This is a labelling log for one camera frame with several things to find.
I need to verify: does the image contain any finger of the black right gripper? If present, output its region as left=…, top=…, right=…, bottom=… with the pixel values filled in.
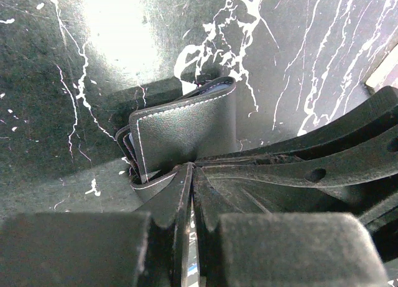
left=199, top=86, right=397, bottom=162
left=194, top=126, right=397, bottom=212

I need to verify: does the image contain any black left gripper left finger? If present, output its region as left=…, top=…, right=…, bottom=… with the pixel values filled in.
left=1, top=162, right=193, bottom=286

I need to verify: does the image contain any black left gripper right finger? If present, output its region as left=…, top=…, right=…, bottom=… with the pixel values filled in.
left=193, top=168, right=387, bottom=286

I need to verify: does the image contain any blue credit card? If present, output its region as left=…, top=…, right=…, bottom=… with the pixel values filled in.
left=116, top=76, right=237, bottom=202

